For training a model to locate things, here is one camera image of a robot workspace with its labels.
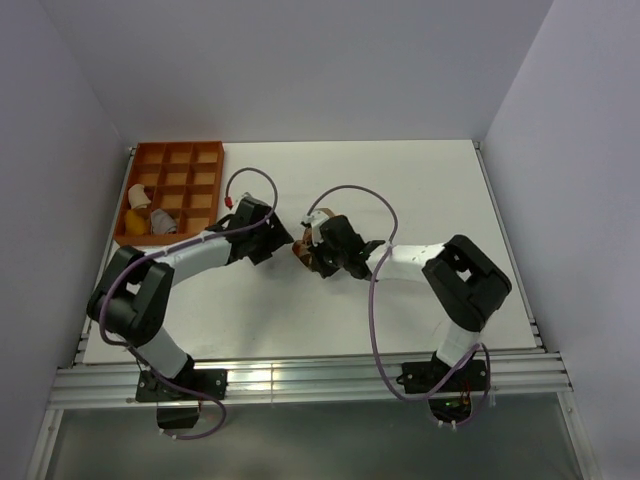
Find tan argyle sock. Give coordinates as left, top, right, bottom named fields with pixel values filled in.
left=292, top=208, right=335, bottom=275

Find grey sock red stripes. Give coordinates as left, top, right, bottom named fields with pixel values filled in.
left=150, top=209, right=178, bottom=235

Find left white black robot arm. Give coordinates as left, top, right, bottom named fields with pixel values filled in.
left=86, top=196, right=293, bottom=399

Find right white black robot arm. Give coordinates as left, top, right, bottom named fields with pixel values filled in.
left=292, top=210, right=512, bottom=390

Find rolled yellow sock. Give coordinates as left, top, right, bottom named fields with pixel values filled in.
left=124, top=210, right=148, bottom=236

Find rolled beige sock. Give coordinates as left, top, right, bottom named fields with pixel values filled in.
left=127, top=184, right=152, bottom=210

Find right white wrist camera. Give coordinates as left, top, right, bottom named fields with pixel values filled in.
left=302, top=209, right=330, bottom=246

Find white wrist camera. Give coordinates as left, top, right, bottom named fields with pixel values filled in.
left=224, top=192, right=252, bottom=210
left=302, top=209, right=330, bottom=246

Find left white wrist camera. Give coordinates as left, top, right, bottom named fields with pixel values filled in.
left=224, top=192, right=252, bottom=210

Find aluminium frame rail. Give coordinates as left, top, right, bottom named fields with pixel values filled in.
left=47, top=349, right=573, bottom=410

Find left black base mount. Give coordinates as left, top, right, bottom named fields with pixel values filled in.
left=135, top=369, right=228, bottom=403

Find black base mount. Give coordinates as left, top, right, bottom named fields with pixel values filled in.
left=135, top=369, right=228, bottom=403
left=396, top=359, right=489, bottom=394

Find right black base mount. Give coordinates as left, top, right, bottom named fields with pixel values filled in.
left=396, top=359, right=489, bottom=394

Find black box under rail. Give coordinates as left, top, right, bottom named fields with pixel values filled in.
left=156, top=406, right=200, bottom=431

